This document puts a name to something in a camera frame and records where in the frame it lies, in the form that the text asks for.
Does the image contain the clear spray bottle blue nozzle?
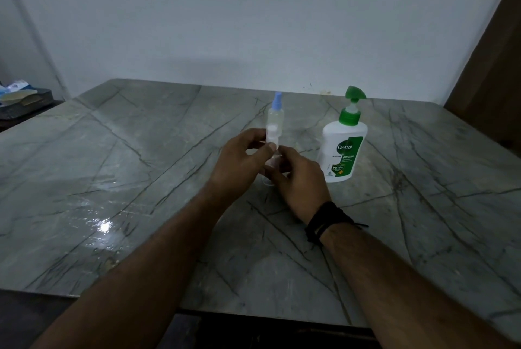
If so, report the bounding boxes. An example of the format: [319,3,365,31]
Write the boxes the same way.
[262,91,285,187]

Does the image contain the person's left hand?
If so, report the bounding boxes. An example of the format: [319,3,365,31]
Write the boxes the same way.
[208,128,278,208]

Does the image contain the person's left forearm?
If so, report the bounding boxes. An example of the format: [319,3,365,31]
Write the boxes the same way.
[32,188,234,349]

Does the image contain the beige paper sheet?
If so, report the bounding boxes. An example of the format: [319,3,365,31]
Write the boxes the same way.
[0,90,40,106]

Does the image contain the person's right forearm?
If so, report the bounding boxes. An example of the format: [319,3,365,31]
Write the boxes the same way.
[321,223,518,349]

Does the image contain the blue white packet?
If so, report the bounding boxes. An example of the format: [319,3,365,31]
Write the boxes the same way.
[0,80,31,95]

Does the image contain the brown wooden door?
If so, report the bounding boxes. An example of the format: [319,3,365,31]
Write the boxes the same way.
[443,0,521,155]

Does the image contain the black wristband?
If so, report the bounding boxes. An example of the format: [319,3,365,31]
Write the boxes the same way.
[304,201,369,246]

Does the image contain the dark tray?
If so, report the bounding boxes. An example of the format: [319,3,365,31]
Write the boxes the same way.
[0,87,54,120]

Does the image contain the white pump bottle green pump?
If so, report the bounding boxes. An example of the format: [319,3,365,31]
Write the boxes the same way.
[317,85,369,183]

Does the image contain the person's right hand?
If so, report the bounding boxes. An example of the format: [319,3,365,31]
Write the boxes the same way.
[264,146,333,225]

